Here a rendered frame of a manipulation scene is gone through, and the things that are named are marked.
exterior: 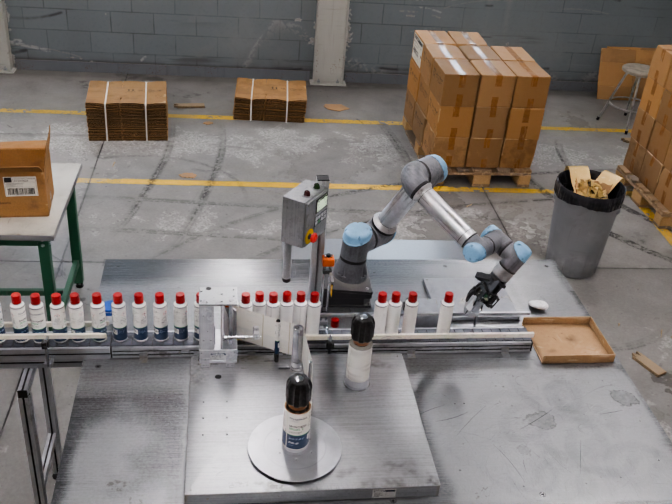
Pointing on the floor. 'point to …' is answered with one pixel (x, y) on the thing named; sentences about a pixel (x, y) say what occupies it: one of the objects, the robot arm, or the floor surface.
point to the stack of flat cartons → (127, 111)
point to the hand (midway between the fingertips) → (465, 310)
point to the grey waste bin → (578, 238)
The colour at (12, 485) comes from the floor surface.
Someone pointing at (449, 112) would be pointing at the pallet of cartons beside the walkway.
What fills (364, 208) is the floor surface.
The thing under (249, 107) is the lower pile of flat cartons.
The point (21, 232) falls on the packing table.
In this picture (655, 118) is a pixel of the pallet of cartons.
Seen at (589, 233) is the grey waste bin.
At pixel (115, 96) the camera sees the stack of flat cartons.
